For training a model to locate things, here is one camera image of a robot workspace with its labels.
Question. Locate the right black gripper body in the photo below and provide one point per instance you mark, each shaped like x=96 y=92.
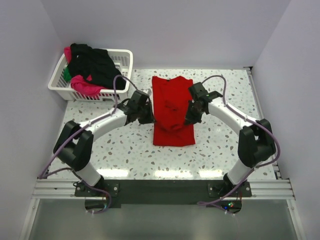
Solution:
x=196 y=110

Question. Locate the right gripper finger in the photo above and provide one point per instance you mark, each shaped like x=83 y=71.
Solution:
x=196 y=119
x=189 y=112

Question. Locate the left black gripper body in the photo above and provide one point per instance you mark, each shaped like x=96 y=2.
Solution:
x=145 y=111

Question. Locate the red t shirt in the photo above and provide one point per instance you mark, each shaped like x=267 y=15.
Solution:
x=170 y=104

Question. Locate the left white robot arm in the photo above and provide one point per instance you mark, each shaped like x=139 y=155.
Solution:
x=74 y=145

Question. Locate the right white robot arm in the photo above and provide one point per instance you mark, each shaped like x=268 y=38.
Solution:
x=255 y=143

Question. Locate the pink t shirt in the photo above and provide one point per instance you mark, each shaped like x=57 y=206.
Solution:
x=85 y=87

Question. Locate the black t shirt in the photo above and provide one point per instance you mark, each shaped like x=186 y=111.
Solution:
x=96 y=62

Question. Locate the green t shirt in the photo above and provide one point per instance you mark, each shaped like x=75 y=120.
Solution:
x=66 y=75

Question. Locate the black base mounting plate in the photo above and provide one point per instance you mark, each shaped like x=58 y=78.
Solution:
x=117 y=193

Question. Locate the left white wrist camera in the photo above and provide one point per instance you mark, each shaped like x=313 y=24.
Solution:
x=147 y=91

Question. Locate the aluminium frame rail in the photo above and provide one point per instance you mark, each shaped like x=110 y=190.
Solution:
x=278 y=189

